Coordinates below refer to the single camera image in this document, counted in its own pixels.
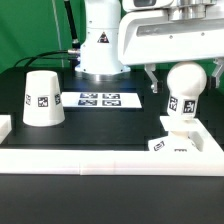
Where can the white marker sheet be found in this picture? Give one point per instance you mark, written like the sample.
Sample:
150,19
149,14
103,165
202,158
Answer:
100,100

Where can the white lamp shade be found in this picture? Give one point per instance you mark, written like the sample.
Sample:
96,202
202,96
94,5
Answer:
42,101

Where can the white table border frame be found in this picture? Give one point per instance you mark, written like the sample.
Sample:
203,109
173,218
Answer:
209,162

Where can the white lamp base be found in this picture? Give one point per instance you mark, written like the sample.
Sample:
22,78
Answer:
178,138

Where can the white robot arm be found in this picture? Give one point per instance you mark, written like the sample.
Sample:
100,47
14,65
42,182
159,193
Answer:
99,53

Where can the white lamp bulb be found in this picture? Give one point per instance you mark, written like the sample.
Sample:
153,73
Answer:
185,81

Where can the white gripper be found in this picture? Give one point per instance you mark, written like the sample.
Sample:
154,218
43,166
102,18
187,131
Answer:
162,31

